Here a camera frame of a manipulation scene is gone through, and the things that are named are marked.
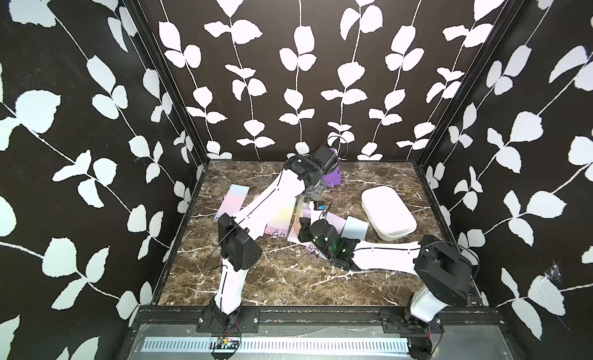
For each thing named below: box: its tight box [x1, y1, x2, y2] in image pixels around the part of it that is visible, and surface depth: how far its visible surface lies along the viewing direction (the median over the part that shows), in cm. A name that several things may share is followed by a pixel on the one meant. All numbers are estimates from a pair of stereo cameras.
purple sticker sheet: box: [264, 197, 297, 238], surface depth 97 cm
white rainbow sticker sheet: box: [341, 216, 370, 242], surface depth 98 cm
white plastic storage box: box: [361, 185, 417, 242], surface depth 98 cm
